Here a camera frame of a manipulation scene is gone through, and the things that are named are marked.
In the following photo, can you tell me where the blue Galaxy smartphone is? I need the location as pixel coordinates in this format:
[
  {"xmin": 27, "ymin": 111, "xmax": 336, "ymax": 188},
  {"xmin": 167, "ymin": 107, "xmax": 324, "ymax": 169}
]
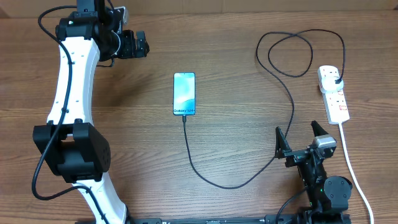
[{"xmin": 173, "ymin": 72, "xmax": 196, "ymax": 116}]

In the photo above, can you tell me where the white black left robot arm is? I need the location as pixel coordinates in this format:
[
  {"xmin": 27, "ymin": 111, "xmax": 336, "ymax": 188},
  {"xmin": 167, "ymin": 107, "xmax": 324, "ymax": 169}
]
[{"xmin": 32, "ymin": 0, "xmax": 149, "ymax": 223}]

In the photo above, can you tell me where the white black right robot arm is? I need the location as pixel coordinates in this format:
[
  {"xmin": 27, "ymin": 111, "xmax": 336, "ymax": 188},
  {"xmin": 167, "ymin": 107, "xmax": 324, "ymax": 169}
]
[{"xmin": 274, "ymin": 121, "xmax": 353, "ymax": 223}]

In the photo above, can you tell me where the white charger plug adapter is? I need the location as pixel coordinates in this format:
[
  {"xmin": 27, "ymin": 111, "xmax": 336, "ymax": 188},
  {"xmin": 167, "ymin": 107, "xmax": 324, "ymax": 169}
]
[{"xmin": 320, "ymin": 77, "xmax": 344, "ymax": 94}]

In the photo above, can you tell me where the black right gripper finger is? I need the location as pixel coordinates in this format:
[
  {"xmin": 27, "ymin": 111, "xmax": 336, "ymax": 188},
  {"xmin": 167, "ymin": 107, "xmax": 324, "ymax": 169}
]
[
  {"xmin": 275, "ymin": 127, "xmax": 291, "ymax": 157},
  {"xmin": 311, "ymin": 121, "xmax": 328, "ymax": 137}
]

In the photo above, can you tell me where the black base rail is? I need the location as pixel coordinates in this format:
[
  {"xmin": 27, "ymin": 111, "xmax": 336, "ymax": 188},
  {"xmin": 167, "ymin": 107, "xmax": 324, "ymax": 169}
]
[{"xmin": 125, "ymin": 215, "xmax": 352, "ymax": 224}]

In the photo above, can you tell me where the white power strip cord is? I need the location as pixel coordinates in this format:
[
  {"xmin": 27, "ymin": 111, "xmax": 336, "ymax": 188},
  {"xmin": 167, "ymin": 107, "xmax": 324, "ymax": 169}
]
[{"xmin": 338, "ymin": 122, "xmax": 375, "ymax": 224}]

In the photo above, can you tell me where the white power strip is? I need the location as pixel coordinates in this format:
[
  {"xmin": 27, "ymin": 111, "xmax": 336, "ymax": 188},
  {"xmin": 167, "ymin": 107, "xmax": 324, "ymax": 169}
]
[{"xmin": 317, "ymin": 65, "xmax": 349, "ymax": 124}]

